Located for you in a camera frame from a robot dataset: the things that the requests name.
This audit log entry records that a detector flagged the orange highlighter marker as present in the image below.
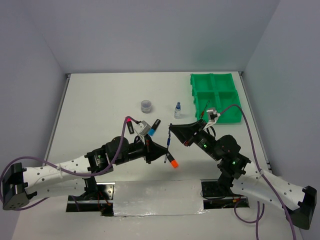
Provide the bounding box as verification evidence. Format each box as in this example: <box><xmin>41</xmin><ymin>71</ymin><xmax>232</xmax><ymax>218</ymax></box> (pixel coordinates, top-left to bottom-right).
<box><xmin>167</xmin><ymin>153</ymin><xmax>179</xmax><ymax>169</ymax></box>

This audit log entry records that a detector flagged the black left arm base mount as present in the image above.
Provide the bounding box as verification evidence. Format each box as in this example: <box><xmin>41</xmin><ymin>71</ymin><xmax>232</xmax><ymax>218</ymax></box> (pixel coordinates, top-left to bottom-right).
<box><xmin>65</xmin><ymin>182</ymin><xmax>116</xmax><ymax>217</ymax></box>

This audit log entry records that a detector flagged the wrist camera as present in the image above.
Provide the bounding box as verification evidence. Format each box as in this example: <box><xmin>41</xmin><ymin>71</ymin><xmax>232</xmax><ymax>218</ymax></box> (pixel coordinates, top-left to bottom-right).
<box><xmin>134</xmin><ymin>120</ymin><xmax>151</xmax><ymax>141</ymax></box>
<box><xmin>203</xmin><ymin>107</ymin><xmax>221</xmax><ymax>130</ymax></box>

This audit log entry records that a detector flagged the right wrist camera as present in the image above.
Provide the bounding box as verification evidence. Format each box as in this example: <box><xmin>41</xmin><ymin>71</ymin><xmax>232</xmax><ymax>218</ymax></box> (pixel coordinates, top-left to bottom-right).
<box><xmin>203</xmin><ymin>107</ymin><xmax>221</xmax><ymax>130</ymax></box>

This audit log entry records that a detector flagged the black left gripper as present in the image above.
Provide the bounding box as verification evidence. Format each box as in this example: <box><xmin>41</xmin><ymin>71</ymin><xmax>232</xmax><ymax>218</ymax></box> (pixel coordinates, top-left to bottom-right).
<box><xmin>113</xmin><ymin>133</ymin><xmax>168</xmax><ymax>166</ymax></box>

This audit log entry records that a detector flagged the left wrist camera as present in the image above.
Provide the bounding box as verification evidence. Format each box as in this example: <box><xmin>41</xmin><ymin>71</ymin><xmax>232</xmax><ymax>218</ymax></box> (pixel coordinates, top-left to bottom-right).
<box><xmin>134</xmin><ymin>120</ymin><xmax>151</xmax><ymax>141</ymax></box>

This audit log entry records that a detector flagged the silver foil sheet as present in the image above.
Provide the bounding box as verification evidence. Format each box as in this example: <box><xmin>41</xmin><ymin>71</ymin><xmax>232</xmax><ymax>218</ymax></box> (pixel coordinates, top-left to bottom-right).
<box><xmin>113</xmin><ymin>180</ymin><xmax>206</xmax><ymax>217</ymax></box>

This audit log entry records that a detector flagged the pink highlighter marker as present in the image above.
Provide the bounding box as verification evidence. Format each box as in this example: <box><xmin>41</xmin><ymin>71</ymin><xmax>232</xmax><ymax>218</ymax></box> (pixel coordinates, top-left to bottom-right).
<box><xmin>126</xmin><ymin>118</ymin><xmax>135</xmax><ymax>135</ymax></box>

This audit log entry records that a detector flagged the blue highlighter marker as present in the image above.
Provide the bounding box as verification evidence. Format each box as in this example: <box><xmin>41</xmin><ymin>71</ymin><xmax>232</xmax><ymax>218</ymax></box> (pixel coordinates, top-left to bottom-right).
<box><xmin>148</xmin><ymin>119</ymin><xmax>161</xmax><ymax>137</ymax></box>

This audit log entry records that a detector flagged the clear paper clip jar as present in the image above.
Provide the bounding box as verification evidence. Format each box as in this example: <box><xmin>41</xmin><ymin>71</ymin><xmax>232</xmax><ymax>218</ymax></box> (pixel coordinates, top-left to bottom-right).
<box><xmin>140</xmin><ymin>100</ymin><xmax>152</xmax><ymax>114</ymax></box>

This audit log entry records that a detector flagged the red gel pen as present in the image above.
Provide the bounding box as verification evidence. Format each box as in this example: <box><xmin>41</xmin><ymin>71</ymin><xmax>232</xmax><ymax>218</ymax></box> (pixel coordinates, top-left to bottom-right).
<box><xmin>200</xmin><ymin>100</ymin><xmax>210</xmax><ymax>119</ymax></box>

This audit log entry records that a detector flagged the aluminium table edge rail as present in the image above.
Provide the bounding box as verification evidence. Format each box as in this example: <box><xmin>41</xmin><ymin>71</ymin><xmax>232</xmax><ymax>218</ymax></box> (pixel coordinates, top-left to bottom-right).
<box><xmin>41</xmin><ymin>73</ymin><xmax>72</xmax><ymax>167</ymax></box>

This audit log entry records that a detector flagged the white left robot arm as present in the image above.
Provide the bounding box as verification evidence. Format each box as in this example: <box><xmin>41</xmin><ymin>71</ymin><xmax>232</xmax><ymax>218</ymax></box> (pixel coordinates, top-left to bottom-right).
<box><xmin>0</xmin><ymin>136</ymin><xmax>168</xmax><ymax>211</ymax></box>

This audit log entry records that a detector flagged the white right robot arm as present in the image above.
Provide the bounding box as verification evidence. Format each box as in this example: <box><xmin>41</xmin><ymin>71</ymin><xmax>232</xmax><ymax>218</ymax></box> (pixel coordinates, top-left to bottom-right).
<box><xmin>169</xmin><ymin>120</ymin><xmax>317</xmax><ymax>230</ymax></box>

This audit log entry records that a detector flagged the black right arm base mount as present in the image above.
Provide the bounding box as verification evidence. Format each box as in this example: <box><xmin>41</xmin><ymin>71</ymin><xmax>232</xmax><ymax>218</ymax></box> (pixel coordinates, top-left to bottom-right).
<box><xmin>200</xmin><ymin>180</ymin><xmax>249</xmax><ymax>210</ymax></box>

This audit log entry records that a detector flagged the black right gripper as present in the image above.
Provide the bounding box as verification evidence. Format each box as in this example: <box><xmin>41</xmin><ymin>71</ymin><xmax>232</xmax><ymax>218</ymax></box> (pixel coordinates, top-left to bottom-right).
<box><xmin>168</xmin><ymin>118</ymin><xmax>221</xmax><ymax>161</ymax></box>

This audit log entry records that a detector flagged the small clear spray bottle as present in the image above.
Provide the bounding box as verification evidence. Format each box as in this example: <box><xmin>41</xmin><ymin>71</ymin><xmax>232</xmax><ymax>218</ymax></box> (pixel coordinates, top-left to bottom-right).
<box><xmin>174</xmin><ymin>102</ymin><xmax>181</xmax><ymax>119</ymax></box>

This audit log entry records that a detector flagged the green four-compartment bin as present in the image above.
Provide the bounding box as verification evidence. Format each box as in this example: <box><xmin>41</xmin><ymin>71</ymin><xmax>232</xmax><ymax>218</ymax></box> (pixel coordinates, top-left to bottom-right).
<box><xmin>190</xmin><ymin>73</ymin><xmax>241</xmax><ymax>121</ymax></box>

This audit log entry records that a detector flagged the blue gel pen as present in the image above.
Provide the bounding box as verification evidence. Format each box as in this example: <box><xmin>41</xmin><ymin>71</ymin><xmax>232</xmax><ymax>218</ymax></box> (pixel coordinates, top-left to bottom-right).
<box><xmin>164</xmin><ymin>132</ymin><xmax>171</xmax><ymax>163</ymax></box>

